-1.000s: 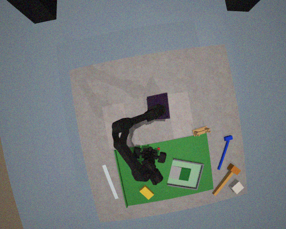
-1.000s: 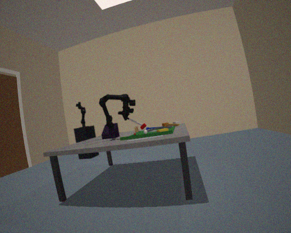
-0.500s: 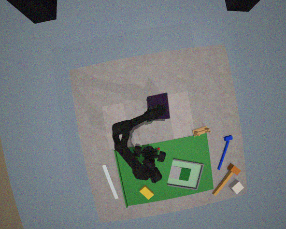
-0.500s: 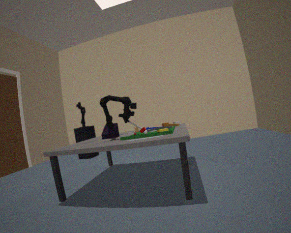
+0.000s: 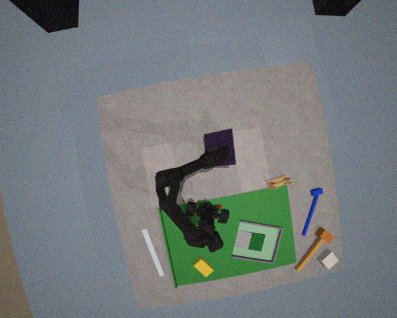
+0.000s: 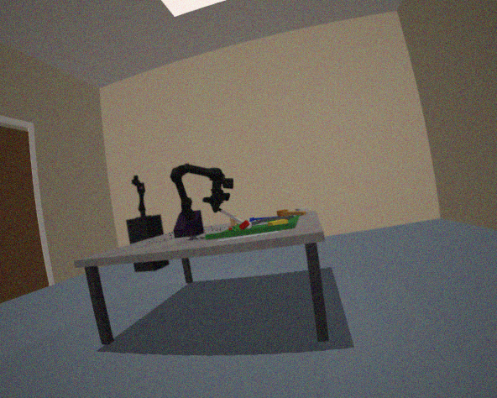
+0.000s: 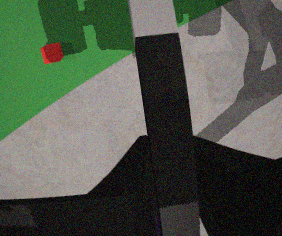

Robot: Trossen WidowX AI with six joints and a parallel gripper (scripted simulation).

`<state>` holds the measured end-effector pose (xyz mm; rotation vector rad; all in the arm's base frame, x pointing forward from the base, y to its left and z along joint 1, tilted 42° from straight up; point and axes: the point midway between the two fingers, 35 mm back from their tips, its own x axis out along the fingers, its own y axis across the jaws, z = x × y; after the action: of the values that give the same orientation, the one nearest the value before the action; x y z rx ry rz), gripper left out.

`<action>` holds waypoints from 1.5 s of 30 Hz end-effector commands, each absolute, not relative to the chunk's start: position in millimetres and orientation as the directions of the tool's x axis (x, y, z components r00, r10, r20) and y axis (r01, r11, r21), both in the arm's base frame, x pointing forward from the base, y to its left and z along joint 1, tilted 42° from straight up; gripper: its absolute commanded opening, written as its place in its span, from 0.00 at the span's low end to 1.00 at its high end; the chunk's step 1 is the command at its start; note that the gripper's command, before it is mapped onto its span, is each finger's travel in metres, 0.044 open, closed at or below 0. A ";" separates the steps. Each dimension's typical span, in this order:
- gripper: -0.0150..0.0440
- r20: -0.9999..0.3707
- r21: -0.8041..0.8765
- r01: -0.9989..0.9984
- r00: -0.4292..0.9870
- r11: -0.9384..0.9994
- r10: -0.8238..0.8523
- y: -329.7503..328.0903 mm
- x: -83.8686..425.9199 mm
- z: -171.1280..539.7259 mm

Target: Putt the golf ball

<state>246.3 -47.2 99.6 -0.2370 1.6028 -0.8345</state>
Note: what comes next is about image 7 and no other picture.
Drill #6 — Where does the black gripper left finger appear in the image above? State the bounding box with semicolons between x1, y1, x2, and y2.
0;135;157;236

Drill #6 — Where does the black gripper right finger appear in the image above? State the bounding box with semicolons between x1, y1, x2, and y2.
193;135;282;236

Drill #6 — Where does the green flat mat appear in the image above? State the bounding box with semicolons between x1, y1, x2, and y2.
0;0;233;141

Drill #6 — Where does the red cube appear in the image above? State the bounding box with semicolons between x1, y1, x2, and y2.
40;42;62;65

